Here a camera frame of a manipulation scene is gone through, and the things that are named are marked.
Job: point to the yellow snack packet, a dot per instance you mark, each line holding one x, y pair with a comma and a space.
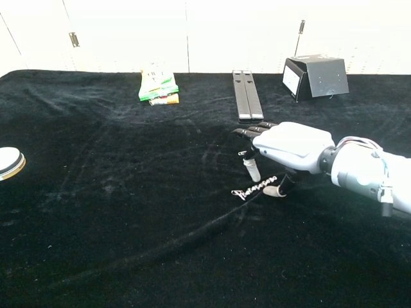
165, 100

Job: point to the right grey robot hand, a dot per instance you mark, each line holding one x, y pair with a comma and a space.
292, 144

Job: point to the green orange snack packet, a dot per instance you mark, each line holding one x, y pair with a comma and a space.
157, 85

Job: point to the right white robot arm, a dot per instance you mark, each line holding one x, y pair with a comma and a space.
359, 173

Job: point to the black folded two-bar stand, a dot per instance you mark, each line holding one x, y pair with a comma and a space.
250, 99

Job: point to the white round lid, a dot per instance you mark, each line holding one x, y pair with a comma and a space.
9, 160

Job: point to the dark metal screen hinge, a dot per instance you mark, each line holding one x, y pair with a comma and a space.
301, 27
74, 39

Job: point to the black cardboard box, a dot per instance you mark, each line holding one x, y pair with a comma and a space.
326, 78

